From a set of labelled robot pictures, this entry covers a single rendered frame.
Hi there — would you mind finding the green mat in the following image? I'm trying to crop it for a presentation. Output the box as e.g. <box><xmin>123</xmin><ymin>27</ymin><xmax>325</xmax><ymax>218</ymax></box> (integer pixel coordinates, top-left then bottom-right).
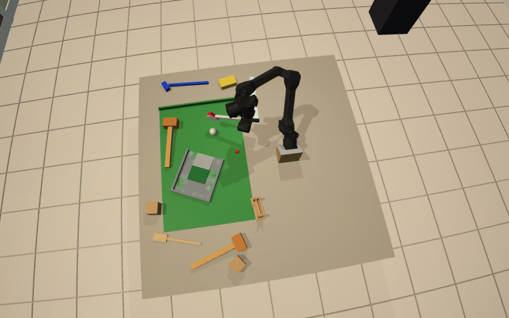
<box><xmin>159</xmin><ymin>101</ymin><xmax>256</xmax><ymax>232</ymax></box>

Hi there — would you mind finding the red putter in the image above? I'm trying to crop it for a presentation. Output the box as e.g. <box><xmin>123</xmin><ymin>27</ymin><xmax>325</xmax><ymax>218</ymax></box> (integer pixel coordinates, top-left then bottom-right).
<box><xmin>207</xmin><ymin>112</ymin><xmax>259</xmax><ymax>122</ymax></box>

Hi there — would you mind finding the tan wooden bar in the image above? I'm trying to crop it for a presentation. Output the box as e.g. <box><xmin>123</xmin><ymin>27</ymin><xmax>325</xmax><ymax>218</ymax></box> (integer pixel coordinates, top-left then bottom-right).
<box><xmin>153</xmin><ymin>232</ymin><xmax>201</xmax><ymax>245</ymax></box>

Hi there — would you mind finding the blue golf putter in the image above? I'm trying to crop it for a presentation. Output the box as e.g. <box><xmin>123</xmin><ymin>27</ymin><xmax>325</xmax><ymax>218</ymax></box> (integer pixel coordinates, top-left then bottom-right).
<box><xmin>161</xmin><ymin>81</ymin><xmax>209</xmax><ymax>92</ymax></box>

